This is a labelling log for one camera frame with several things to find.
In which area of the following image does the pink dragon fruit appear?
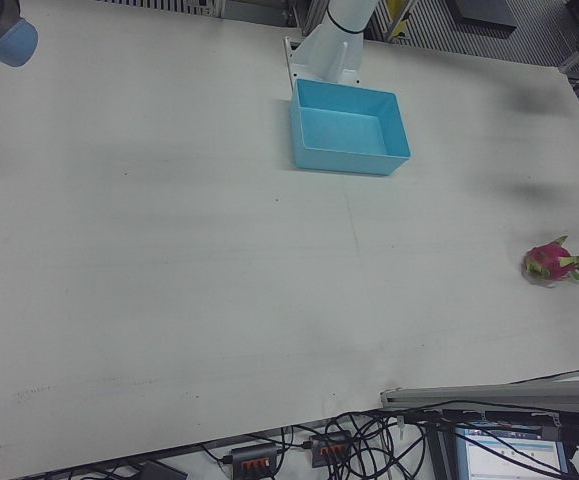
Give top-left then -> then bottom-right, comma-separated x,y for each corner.
521,235 -> 579,287

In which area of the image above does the light blue plastic bin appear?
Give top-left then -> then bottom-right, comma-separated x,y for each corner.
288,78 -> 413,177

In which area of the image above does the black orange usb hub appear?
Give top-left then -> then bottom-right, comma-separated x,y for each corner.
222,442 -> 281,475
308,430 -> 355,469

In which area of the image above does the black flat panel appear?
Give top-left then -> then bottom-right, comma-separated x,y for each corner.
446,0 -> 518,37

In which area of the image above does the lit computer screen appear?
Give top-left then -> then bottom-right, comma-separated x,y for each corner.
456,424 -> 570,480

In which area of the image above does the white camera stand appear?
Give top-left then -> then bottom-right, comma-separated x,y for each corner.
282,0 -> 381,87

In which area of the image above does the black cable tangle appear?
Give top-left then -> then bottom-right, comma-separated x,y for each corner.
201,407 -> 470,480

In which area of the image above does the aluminium profile rail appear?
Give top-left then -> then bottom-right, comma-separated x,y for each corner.
379,367 -> 579,410

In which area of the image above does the yellow black striped post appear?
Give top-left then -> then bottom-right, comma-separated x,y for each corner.
387,0 -> 411,45

